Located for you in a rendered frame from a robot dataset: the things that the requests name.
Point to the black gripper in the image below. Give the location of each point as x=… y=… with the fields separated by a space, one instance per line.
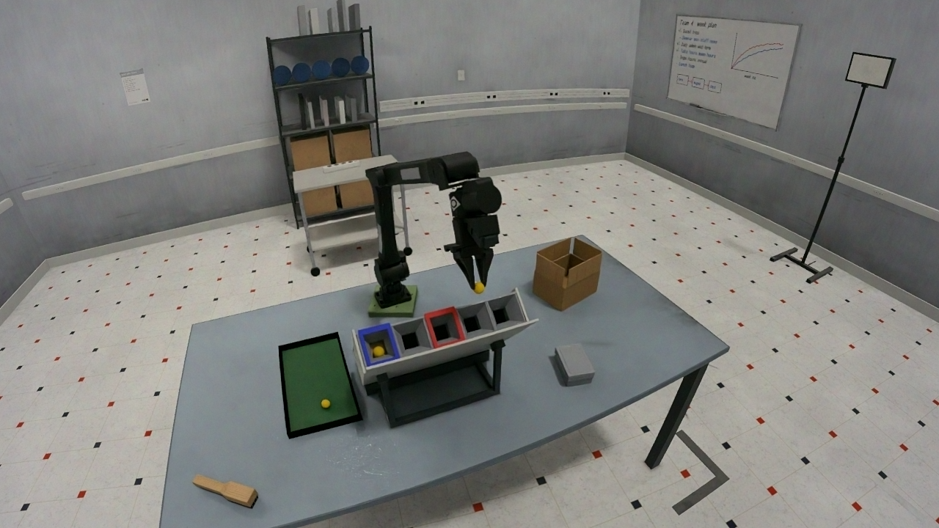
x=462 y=254

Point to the grey hinged case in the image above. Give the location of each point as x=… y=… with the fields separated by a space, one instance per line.
x=574 y=365

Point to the brown cardboard box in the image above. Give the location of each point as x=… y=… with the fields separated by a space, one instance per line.
x=582 y=278

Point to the red rectangular frame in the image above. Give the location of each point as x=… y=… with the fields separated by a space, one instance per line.
x=443 y=312

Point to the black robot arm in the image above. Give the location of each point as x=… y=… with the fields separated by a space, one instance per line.
x=477 y=196

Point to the blue square frame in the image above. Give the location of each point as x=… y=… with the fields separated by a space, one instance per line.
x=375 y=329

